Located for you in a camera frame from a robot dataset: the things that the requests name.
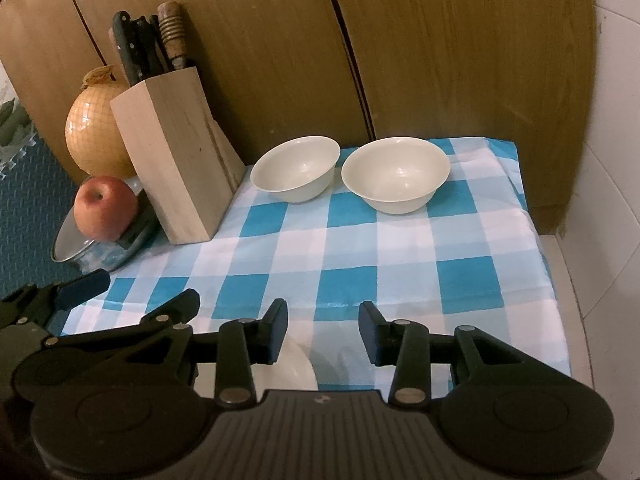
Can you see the steel cooking pot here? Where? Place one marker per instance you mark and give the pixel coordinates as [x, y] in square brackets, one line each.
[105, 262]

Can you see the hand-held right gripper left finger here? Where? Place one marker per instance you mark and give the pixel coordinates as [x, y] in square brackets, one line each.
[275, 330]

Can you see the blue foam mat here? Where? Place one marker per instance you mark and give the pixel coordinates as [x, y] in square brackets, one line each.
[30, 210]

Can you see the wooden knife block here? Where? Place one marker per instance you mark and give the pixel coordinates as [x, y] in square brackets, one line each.
[170, 160]

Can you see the red apple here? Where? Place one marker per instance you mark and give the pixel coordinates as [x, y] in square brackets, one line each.
[105, 210]

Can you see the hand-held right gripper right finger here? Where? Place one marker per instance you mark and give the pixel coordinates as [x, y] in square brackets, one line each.
[369, 335]

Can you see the blue checkered tablecloth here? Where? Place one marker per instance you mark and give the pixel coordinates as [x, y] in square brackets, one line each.
[350, 240]

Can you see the yellow netted pomelo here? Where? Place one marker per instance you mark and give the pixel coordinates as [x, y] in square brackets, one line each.
[95, 130]

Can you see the cream ceramic bowl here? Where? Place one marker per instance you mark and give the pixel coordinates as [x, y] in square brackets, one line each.
[395, 175]
[295, 165]

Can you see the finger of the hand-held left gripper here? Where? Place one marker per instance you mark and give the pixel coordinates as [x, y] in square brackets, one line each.
[82, 287]
[175, 307]

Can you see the wooden cabinet door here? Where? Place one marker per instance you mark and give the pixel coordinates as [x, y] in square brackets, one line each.
[225, 35]
[475, 60]

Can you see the glass pot lid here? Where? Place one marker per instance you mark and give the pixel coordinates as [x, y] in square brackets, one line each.
[67, 247]

